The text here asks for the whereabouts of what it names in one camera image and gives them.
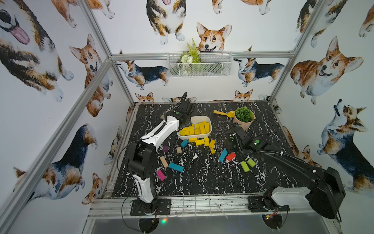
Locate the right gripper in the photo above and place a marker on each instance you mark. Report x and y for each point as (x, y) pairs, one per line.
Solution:
(229, 141)

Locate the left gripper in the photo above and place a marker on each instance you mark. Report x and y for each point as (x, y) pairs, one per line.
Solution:
(185, 106)

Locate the white plastic tray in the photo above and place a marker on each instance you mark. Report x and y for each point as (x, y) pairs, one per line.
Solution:
(200, 127)

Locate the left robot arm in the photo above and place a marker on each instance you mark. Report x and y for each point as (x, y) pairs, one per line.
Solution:
(141, 156)

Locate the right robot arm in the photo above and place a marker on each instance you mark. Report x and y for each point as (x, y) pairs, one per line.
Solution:
(321, 189)

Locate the red block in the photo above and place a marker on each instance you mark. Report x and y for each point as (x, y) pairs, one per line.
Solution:
(231, 156)

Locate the teal slanted block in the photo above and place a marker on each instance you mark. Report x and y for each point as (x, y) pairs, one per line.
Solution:
(223, 155)

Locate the green block right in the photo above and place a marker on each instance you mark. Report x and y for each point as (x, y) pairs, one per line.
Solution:
(251, 163)

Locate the green block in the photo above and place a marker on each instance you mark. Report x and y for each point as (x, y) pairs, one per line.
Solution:
(251, 163)
(245, 166)

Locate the pink pot green plant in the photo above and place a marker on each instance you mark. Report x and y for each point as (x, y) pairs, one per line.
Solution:
(244, 117)

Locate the yellow toy shovel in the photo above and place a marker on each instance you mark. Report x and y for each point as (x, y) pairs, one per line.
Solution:
(230, 114)

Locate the green block left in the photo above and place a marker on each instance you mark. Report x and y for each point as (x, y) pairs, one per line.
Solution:
(245, 166)

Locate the small teal block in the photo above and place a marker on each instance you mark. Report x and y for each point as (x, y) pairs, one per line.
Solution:
(184, 143)

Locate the natural wood block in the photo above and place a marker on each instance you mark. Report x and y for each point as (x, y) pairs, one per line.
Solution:
(164, 162)

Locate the teal long block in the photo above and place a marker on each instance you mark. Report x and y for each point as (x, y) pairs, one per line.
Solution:
(176, 167)

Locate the green fern with flower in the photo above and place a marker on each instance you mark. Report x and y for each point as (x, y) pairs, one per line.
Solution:
(190, 61)

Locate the magenta block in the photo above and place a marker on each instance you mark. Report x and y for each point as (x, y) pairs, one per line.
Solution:
(161, 175)

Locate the white wire wall basket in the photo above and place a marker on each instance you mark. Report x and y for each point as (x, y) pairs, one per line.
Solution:
(204, 64)

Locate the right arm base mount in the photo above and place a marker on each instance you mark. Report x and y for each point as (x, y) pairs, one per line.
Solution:
(261, 204)

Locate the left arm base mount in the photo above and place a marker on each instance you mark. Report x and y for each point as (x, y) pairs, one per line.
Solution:
(156, 207)

